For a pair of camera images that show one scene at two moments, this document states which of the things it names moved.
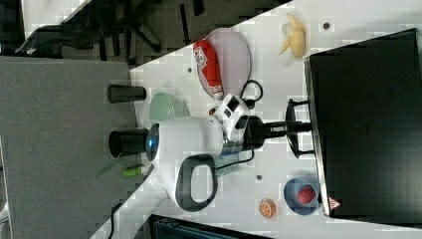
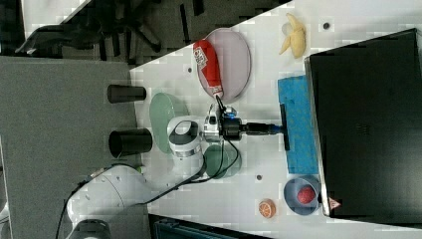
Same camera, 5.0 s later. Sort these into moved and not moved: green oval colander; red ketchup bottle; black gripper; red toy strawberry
Moved: black gripper
Not moved: red toy strawberry; green oval colander; red ketchup bottle
